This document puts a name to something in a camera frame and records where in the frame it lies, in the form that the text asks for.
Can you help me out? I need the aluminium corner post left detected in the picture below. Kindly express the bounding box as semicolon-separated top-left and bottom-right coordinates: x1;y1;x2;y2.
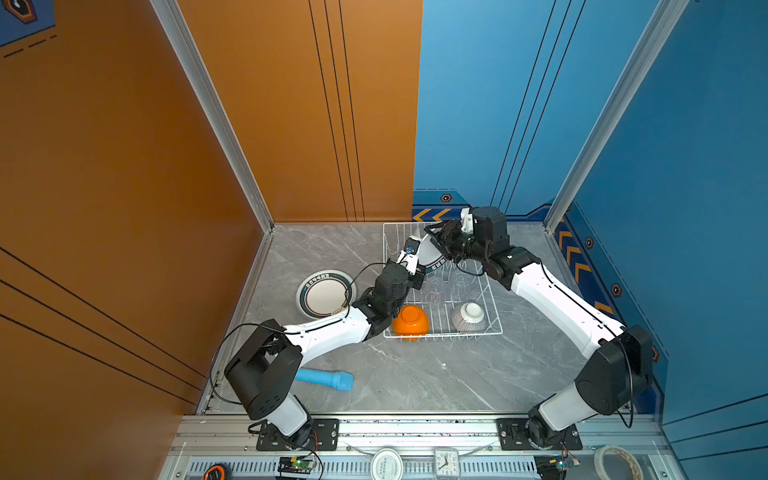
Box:
150;0;274;234

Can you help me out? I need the striped ceramic bowl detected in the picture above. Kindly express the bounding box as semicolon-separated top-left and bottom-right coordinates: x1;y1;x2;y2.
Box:
451;302;488;334

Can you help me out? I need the aluminium corner post right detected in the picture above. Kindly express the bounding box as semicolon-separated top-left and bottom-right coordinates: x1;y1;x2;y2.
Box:
543;0;689;233

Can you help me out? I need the green circuit board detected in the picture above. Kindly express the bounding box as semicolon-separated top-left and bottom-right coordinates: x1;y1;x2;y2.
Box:
275;456;319;480

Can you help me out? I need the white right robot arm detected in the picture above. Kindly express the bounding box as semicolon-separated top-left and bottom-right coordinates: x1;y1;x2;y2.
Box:
425;220;654;449

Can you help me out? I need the orange black tape measure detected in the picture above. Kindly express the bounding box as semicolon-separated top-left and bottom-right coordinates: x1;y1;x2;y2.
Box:
202;463;231;480

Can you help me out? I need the clear glass tumbler right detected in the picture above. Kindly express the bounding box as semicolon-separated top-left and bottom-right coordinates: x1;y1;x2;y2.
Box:
449;269;473;301

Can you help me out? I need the aluminium corner post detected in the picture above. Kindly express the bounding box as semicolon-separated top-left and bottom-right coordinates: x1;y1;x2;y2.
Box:
543;0;689;233
150;0;274;234

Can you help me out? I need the white plate teal rim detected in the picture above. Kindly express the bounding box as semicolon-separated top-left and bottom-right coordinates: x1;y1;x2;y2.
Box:
295;269;357;320

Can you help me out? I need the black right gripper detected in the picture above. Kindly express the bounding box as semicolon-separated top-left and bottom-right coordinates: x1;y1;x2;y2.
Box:
424;219;491;265

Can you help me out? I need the blue toy microphone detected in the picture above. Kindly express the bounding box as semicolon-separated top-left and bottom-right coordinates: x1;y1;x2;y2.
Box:
295;368;354;391

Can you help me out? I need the small white alarm clock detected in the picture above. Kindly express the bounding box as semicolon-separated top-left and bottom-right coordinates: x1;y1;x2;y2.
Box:
434;447;461;480

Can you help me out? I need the white wire dish rack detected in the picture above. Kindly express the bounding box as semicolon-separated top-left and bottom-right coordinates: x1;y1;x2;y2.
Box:
382;223;503;341

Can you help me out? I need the roll of white tape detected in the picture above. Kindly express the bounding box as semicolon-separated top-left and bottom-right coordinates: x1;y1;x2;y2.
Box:
593;445;645;480

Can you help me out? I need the orange bowl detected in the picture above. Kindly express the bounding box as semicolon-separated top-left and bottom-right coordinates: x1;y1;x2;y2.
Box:
392;305;430;341

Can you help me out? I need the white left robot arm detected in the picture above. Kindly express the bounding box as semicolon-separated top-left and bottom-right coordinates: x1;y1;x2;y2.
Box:
224;261;426;447

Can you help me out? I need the clear glass tumbler middle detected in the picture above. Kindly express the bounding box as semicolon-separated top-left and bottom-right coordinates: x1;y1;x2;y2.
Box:
422;278;445;304

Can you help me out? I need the clear glass tumbler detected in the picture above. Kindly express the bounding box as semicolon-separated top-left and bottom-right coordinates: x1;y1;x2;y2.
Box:
449;269;473;301
422;278;445;304

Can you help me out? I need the small circuit board right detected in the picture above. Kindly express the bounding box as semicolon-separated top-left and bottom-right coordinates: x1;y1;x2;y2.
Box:
534;455;581;480

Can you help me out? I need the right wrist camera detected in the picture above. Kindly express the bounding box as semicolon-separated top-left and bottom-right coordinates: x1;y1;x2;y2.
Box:
460;206;508;242

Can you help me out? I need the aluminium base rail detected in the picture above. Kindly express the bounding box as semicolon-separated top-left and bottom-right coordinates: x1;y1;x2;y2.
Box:
159;412;687;479

